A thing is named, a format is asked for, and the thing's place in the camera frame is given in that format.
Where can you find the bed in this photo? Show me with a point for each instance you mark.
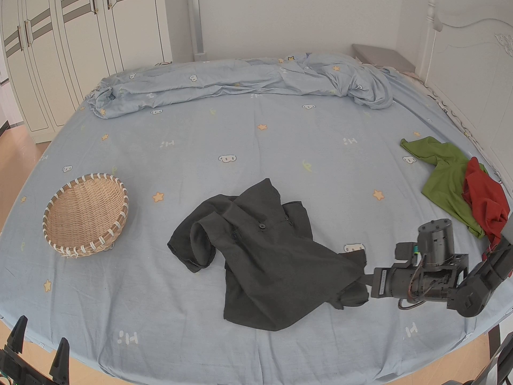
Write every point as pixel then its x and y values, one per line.
pixel 280 146

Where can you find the pale blue quilt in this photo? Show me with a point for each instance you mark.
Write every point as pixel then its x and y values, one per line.
pixel 240 79

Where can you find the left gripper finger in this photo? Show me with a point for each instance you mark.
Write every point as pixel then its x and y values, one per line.
pixel 61 361
pixel 18 335

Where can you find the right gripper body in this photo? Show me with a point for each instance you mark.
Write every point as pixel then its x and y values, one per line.
pixel 394 283

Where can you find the grey bedside table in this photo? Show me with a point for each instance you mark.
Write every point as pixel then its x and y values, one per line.
pixel 380 56

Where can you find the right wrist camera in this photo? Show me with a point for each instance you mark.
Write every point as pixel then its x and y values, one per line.
pixel 404 252

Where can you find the round woven basket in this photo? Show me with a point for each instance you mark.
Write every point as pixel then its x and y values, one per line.
pixel 84 211

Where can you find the red garment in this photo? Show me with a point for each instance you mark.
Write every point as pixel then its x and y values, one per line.
pixel 485 203

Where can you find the white upright pipe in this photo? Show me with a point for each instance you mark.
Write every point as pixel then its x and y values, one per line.
pixel 197 14

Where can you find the white wardrobe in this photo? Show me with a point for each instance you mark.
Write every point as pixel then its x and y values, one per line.
pixel 80 34

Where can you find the black shirt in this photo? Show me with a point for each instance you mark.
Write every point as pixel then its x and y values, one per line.
pixel 272 263

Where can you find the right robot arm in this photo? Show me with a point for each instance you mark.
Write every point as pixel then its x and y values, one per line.
pixel 481 279

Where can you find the green garment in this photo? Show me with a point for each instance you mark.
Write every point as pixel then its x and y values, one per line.
pixel 445 183

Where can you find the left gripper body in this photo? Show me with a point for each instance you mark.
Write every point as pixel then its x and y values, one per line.
pixel 20 369

